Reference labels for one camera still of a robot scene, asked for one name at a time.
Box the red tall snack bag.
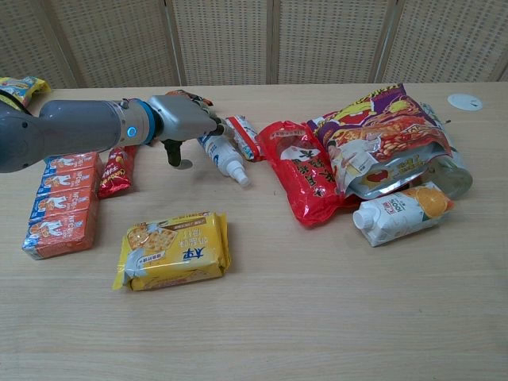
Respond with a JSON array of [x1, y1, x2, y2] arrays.
[[97, 144, 138, 200]]

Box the red rice bag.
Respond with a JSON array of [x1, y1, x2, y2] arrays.
[[253, 120, 350, 229]]

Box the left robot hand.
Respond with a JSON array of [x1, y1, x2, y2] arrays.
[[147, 94, 225, 170]]

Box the white orange juice carton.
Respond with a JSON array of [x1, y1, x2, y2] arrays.
[[352, 183, 456, 248]]

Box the beige perforated folding screen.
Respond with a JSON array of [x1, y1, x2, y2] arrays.
[[0, 0, 508, 89]]

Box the yellow green snack bag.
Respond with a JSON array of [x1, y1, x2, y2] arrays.
[[0, 75, 52, 109]]

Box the orange black snack bag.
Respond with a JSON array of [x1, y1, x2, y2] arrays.
[[165, 90, 217, 118]]

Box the yellow cracker pack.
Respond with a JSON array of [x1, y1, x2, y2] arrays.
[[111, 211, 233, 293]]

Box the red white snack packet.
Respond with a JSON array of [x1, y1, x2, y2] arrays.
[[225, 114, 264, 162]]

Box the orange juice box multipack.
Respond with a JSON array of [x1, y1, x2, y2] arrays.
[[21, 151, 101, 261]]

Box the silver foil pouch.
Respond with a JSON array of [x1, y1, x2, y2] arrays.
[[344, 102, 474, 200]]

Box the white spray bottle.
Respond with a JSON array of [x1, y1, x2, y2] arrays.
[[197, 123, 252, 188]]

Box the red peanut snack bag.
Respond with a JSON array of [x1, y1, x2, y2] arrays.
[[321, 111, 454, 194]]

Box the purple yellow chip bag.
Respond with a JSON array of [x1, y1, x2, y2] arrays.
[[306, 82, 441, 140]]

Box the white round cable grommet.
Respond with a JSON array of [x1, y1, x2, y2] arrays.
[[448, 93, 485, 111]]

